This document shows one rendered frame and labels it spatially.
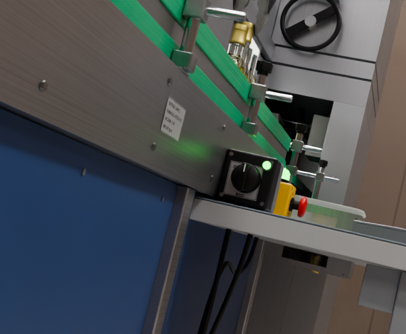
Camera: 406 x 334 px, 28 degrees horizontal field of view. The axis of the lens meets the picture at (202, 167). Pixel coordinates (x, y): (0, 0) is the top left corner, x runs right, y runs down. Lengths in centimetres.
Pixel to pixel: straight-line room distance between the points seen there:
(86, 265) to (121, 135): 14
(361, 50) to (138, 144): 210
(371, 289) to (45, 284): 55
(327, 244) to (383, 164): 322
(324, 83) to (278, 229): 176
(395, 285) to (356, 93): 175
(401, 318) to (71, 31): 69
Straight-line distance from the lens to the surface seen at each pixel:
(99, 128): 76
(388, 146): 438
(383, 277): 120
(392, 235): 180
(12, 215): 69
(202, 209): 122
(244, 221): 120
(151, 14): 90
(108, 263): 93
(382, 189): 435
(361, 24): 295
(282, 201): 154
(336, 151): 286
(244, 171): 123
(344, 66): 292
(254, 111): 142
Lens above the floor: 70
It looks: 4 degrees up
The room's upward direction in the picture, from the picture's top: 14 degrees clockwise
